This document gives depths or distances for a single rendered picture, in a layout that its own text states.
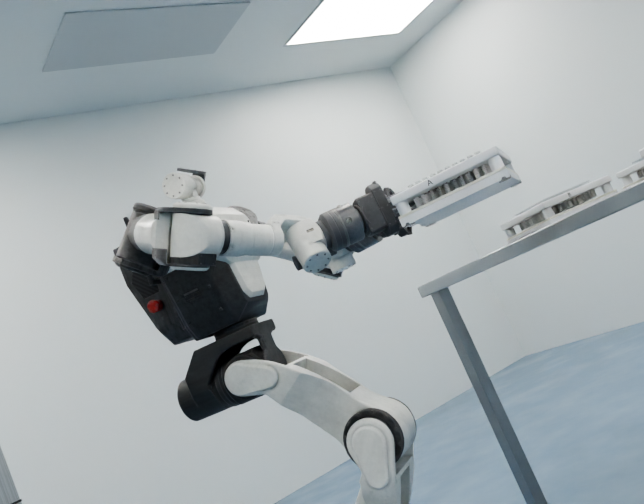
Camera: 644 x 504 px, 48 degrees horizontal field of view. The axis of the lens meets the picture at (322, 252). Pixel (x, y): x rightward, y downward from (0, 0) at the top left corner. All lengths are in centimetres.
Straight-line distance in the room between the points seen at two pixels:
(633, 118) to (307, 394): 420
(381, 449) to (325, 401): 18
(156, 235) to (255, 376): 48
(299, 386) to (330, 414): 10
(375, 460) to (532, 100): 460
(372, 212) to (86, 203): 354
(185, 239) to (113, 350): 330
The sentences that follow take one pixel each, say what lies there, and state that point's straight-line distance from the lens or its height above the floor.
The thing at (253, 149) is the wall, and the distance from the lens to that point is 560.
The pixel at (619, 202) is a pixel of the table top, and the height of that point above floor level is 84.
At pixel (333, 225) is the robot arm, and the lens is 151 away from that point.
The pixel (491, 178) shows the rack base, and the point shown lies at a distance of 150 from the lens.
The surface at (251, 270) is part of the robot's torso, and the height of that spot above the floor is 106.
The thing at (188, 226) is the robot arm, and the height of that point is 112.
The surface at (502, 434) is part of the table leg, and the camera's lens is 214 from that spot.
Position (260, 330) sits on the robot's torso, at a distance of 178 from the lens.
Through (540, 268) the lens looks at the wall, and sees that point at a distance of 623.
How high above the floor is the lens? 82
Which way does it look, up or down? 7 degrees up
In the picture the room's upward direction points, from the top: 24 degrees counter-clockwise
